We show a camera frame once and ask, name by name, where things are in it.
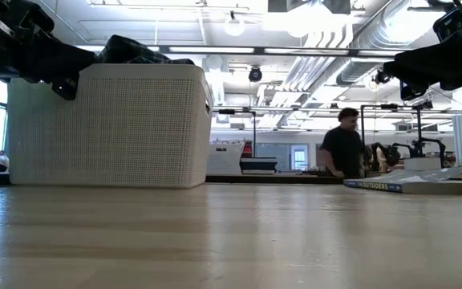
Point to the stacked black and white trays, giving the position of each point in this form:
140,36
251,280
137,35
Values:
258,165

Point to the white perforated laundry basket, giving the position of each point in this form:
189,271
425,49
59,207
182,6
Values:
110,128

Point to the person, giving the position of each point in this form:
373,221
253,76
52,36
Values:
343,148

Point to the black background robot arm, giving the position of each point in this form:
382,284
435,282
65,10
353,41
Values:
419,146

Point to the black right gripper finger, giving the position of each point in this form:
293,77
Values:
412,90
423,66

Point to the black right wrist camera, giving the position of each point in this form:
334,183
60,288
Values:
451,24

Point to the black Outsiders paperback book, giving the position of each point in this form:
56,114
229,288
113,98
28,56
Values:
415,182

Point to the blue plaid shirt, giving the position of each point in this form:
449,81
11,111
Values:
134,50

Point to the white box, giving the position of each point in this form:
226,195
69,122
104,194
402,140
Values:
422,164

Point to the black ceiling spotlight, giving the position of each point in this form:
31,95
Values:
255,74
382,77

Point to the black metal frame stand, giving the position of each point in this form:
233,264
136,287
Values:
362,136

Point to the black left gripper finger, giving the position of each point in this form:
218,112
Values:
66,90
62,60

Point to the black table frame rail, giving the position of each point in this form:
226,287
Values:
275,179

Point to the white globe ceiling lamp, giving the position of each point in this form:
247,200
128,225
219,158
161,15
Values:
234,26

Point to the white background bin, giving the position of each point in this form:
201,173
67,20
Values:
225,158

